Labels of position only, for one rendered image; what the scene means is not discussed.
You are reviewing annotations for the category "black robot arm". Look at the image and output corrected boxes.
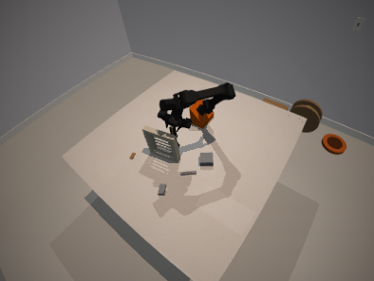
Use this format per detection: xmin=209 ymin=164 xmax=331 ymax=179
xmin=159 ymin=83 xmax=236 ymax=127

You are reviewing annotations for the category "black rectangular bar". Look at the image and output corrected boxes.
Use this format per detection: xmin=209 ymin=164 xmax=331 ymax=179
xmin=159 ymin=183 xmax=166 ymax=196

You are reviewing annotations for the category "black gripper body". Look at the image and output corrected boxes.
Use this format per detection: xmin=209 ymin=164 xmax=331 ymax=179
xmin=157 ymin=109 xmax=193 ymax=129

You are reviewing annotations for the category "grey slatted rack door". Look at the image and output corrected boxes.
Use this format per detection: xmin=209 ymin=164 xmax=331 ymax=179
xmin=142 ymin=125 xmax=180 ymax=163

